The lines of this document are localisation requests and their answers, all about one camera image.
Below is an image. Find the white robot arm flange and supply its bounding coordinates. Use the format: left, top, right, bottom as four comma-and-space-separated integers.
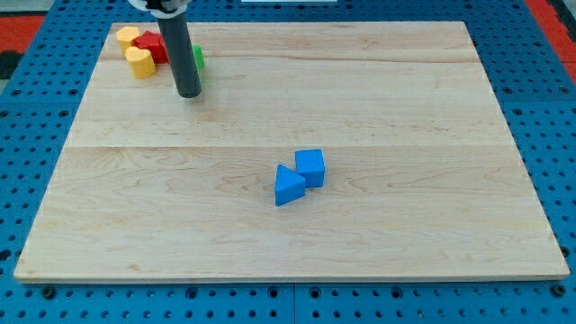
128, 0, 191, 19

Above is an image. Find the blue cube block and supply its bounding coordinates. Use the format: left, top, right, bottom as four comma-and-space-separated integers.
295, 149, 326, 188

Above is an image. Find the blue triangular block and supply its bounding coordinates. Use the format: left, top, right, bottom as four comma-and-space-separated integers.
274, 165, 306, 207

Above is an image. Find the light wooden board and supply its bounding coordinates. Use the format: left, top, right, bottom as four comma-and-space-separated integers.
14, 22, 569, 284

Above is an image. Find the green block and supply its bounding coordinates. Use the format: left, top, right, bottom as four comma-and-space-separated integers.
193, 44, 205, 72

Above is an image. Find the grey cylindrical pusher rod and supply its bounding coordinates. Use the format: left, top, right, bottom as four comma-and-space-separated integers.
157, 13, 202, 98

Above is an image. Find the yellow heart block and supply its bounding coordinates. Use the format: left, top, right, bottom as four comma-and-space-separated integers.
125, 47, 157, 79

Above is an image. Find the red star block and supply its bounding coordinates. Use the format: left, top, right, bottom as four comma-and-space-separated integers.
132, 31, 169, 64

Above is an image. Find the yellow rounded block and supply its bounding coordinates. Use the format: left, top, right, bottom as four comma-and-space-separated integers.
115, 26, 140, 54

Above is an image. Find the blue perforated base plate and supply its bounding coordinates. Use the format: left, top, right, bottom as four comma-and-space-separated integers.
1, 0, 575, 323

